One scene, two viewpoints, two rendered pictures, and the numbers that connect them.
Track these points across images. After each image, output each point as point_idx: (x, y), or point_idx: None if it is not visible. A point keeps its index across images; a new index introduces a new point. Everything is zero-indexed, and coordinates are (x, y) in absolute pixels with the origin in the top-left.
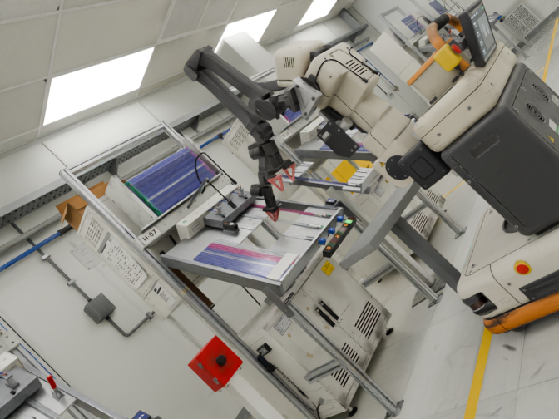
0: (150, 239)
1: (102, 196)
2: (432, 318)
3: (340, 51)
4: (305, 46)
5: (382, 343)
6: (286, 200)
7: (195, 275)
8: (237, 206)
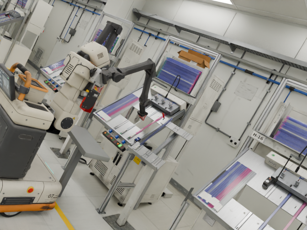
0: None
1: (175, 56)
2: (88, 200)
3: (77, 60)
4: (85, 47)
5: (117, 199)
6: (158, 126)
7: None
8: (159, 104)
